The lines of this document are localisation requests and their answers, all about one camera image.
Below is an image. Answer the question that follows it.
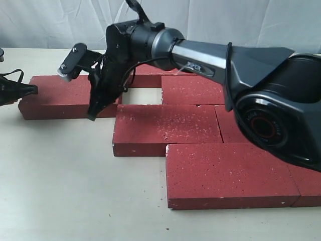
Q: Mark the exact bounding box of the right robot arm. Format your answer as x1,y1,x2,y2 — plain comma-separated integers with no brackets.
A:
88,21,320,171

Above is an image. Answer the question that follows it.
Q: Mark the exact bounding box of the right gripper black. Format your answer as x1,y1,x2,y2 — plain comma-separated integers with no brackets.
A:
86,50,133,121

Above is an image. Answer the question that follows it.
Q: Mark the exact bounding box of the red brick third row right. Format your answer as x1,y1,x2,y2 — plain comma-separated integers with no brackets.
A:
215,105,248,143

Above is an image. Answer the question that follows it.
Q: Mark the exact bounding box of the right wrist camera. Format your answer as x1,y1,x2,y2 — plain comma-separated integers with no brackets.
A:
57,43,103,82

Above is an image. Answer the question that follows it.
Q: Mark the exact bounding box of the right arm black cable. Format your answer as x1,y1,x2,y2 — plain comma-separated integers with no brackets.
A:
122,0,234,112

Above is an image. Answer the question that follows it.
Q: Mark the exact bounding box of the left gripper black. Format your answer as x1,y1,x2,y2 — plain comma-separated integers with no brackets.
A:
1,75,38,106

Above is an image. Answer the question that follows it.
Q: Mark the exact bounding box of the white backdrop cloth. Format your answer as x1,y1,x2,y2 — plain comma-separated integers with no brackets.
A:
1,0,320,53

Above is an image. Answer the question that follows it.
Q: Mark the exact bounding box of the red brick bottom stack left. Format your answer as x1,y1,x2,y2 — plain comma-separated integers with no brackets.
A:
129,64,195,88

